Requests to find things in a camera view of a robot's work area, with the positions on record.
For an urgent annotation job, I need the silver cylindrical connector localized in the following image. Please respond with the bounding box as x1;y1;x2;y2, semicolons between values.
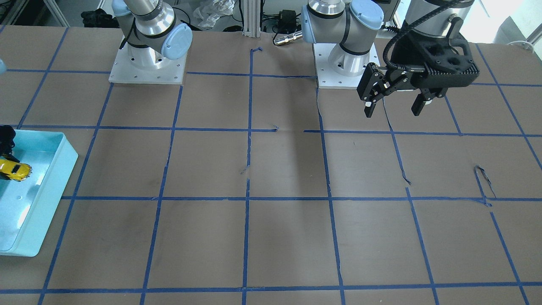
273;31;303;47

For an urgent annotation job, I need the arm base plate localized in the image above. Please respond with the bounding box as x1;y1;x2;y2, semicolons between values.
313;43;380;89
108;43;187;85

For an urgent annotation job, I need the aluminium frame post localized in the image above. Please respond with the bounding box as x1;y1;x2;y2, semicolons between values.
240;0;263;39

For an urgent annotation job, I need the crumpled plastic wrap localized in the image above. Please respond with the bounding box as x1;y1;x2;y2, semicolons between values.
194;0;235;30

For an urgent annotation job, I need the turquoise plastic bin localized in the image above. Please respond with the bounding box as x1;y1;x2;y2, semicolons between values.
0;130;78;257

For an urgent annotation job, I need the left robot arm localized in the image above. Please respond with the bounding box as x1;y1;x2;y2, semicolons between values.
301;0;480;118

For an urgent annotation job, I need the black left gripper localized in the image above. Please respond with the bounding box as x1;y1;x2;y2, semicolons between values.
357;16;480;118

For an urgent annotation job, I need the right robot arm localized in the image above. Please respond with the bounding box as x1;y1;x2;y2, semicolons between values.
1;0;192;160

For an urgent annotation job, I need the black power adapter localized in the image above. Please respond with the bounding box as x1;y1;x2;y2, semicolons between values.
277;10;297;33

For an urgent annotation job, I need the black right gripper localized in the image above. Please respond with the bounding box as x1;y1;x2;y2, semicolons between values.
0;125;19;163

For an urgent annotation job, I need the yellow beetle toy car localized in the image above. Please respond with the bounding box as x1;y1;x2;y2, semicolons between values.
0;159;32;182

